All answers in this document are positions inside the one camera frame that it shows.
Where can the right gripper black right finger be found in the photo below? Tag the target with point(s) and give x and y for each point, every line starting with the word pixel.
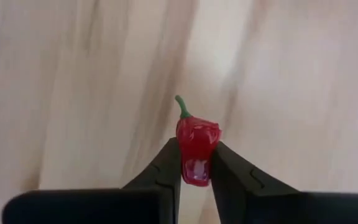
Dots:
pixel 275 208

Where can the small red pepper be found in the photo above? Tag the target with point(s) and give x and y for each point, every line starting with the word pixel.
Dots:
pixel 197 140

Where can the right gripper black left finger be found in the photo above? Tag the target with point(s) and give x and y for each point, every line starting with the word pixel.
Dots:
pixel 104 208

